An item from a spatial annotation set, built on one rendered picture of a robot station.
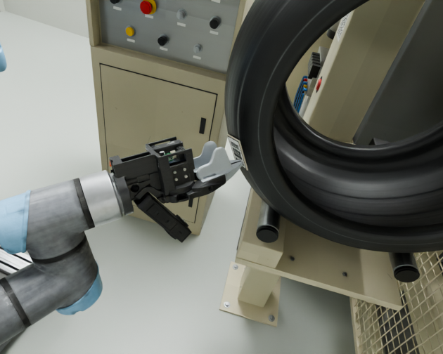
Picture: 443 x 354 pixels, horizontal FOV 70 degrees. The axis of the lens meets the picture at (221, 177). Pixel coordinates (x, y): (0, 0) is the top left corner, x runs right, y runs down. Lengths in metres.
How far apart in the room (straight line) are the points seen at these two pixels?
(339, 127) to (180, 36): 0.67
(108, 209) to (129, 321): 1.09
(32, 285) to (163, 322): 1.05
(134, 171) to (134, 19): 0.91
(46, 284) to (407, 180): 0.76
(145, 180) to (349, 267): 0.52
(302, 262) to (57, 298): 0.50
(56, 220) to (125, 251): 1.25
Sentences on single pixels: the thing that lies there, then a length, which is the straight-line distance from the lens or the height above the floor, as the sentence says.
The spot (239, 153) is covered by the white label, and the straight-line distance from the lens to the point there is 0.54.
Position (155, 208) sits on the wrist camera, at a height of 1.02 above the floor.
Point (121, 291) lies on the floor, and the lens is 1.58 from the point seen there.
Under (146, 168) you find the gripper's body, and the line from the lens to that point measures 0.47.
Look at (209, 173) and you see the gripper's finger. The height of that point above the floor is 1.05.
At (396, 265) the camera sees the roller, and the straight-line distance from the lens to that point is 0.73.
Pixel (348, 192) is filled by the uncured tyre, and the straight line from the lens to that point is 0.82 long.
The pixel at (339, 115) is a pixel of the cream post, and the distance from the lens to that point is 0.90.
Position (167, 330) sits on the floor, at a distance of 1.50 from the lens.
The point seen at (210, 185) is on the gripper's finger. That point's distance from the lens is 0.49.
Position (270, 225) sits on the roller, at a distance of 0.64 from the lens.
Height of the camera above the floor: 1.38
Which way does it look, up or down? 40 degrees down
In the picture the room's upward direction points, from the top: 13 degrees clockwise
